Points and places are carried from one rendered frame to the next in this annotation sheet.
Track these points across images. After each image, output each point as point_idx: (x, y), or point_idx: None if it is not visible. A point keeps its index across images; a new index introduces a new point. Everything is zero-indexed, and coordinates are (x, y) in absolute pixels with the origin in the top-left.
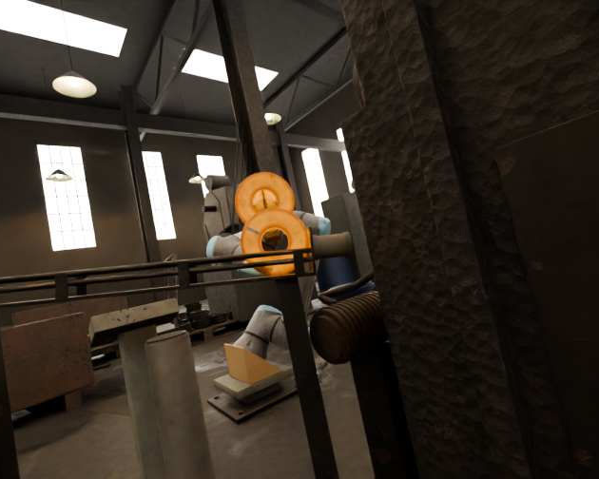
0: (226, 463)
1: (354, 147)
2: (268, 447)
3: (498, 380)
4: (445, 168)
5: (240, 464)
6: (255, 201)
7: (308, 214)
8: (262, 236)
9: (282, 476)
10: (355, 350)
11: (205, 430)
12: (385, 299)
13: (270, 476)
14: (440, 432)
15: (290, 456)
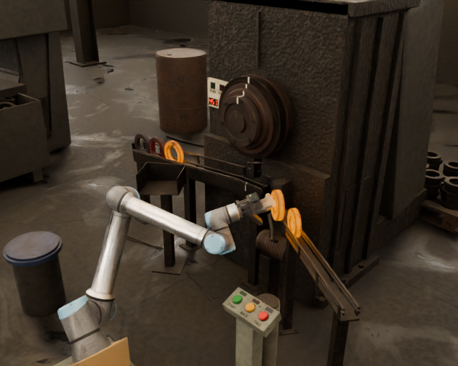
0: None
1: (326, 186)
2: (200, 362)
3: (339, 234)
4: (344, 194)
5: None
6: (274, 205)
7: (126, 187)
8: (232, 222)
9: (233, 350)
10: None
11: None
12: (321, 228)
13: (232, 356)
14: (323, 255)
15: (215, 348)
